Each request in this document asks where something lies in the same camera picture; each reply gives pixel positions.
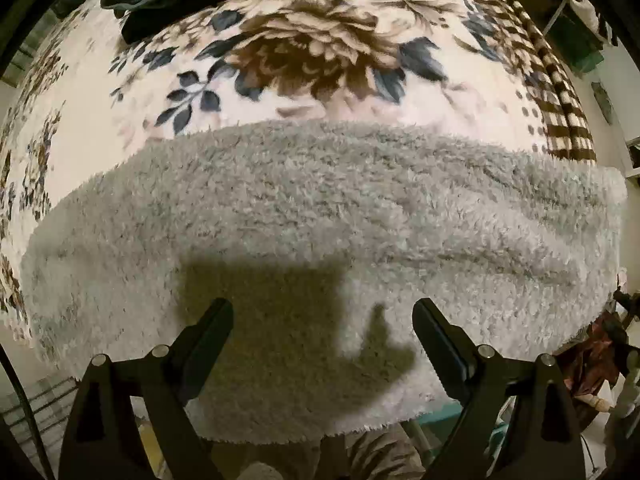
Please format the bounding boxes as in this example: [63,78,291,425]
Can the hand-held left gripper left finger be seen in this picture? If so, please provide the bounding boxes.
[59,297,235,480]

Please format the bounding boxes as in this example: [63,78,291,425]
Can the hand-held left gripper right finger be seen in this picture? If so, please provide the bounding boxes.
[411,297,587,480]

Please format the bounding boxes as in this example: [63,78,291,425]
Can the grey fluffy pants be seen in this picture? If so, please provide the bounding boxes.
[20,119,628,443]

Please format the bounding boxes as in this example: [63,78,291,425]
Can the dark patterned cloth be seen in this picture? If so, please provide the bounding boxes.
[345,427,423,480]

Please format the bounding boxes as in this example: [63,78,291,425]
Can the floral bedspread bed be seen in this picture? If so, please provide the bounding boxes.
[0,0,598,361]

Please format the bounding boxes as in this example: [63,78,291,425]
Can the green plastic basket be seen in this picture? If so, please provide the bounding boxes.
[562,12,607,75]

